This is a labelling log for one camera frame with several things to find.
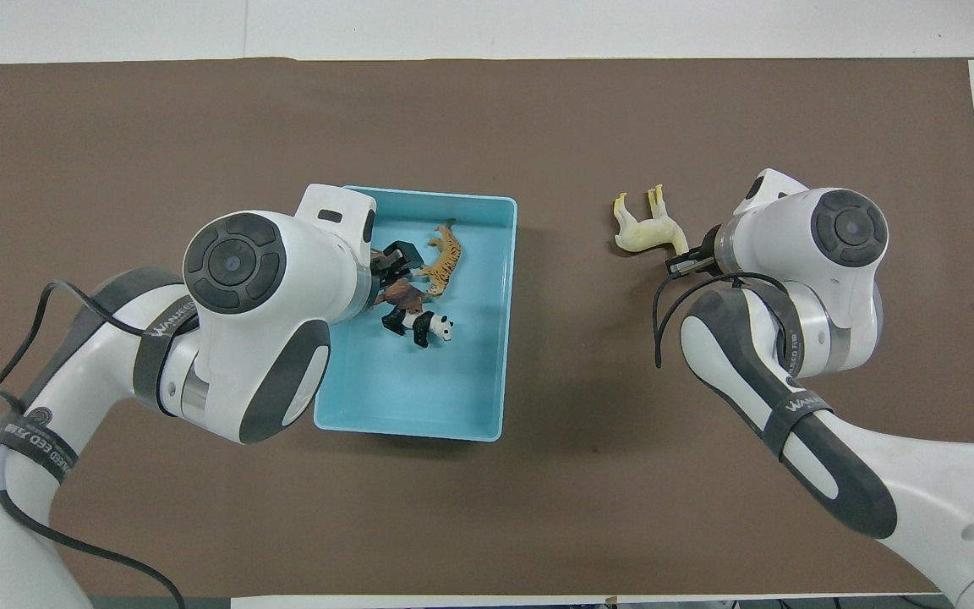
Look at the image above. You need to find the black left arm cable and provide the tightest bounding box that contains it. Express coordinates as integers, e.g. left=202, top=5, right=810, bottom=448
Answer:
left=0, top=281, right=188, bottom=609

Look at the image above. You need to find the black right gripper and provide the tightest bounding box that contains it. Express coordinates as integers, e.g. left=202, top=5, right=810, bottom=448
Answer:
left=665, top=224, right=723, bottom=278

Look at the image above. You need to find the black and white panda toy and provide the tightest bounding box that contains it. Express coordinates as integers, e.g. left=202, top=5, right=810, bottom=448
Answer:
left=381, top=308, right=456, bottom=348

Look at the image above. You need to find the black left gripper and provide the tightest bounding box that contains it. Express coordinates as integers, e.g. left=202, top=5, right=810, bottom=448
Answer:
left=369, top=240, right=426, bottom=293

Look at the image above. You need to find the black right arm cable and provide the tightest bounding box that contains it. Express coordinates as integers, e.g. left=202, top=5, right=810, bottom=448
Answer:
left=654, top=271, right=792, bottom=369

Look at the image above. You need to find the cream alpaca toy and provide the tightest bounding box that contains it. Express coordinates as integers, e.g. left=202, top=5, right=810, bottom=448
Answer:
left=612, top=184, right=691, bottom=257

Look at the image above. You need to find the light blue storage box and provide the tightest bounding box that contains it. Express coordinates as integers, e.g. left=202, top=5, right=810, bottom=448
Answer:
left=314, top=185, right=518, bottom=442

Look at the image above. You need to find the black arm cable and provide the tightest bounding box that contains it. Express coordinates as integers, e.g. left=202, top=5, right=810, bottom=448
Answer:
left=0, top=281, right=188, bottom=609
left=654, top=271, right=792, bottom=369

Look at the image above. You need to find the brown lion toy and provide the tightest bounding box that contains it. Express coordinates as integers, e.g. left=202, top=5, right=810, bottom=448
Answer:
left=373, top=277, right=434, bottom=310

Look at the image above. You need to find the brown table mat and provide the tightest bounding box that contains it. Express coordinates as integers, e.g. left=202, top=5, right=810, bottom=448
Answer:
left=0, top=58, right=974, bottom=597

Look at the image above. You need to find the orange tiger toy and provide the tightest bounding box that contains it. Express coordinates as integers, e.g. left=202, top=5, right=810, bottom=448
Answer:
left=418, top=222, right=463, bottom=297

